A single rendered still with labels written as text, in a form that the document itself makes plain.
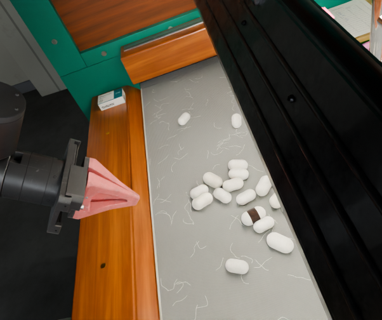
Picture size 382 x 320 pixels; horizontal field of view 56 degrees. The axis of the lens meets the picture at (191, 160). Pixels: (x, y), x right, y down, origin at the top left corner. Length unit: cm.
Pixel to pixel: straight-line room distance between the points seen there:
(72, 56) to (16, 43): 187
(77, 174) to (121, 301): 19
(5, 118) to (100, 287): 29
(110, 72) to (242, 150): 39
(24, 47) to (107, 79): 187
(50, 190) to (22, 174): 3
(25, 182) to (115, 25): 51
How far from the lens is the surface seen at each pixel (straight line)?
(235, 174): 59
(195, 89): 83
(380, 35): 49
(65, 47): 87
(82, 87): 92
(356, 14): 89
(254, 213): 53
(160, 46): 80
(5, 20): 269
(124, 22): 85
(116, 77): 90
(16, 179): 43
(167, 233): 58
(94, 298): 55
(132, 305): 52
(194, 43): 80
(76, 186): 41
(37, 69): 280
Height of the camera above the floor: 120
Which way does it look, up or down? 43 degrees down
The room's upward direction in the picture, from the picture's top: 24 degrees counter-clockwise
